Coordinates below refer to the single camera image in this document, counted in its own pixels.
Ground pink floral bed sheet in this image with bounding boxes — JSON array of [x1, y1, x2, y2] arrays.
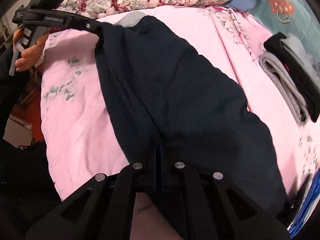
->
[[41, 6, 319, 199]]

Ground folded light grey pants top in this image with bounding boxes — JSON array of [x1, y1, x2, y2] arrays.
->
[[280, 33, 319, 86]]

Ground folded grey pants bottom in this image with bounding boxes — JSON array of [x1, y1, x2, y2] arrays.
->
[[259, 51, 310, 126]]

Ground dark navy fleece-lined pants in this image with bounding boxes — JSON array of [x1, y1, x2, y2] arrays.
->
[[95, 16, 287, 216]]

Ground person's left hand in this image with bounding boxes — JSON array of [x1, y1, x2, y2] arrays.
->
[[15, 30, 50, 72]]

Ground folded black pants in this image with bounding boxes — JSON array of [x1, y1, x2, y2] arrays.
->
[[264, 32, 319, 122]]

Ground teal cartoon print pillow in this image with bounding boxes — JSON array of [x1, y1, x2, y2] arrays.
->
[[249, 0, 319, 60]]

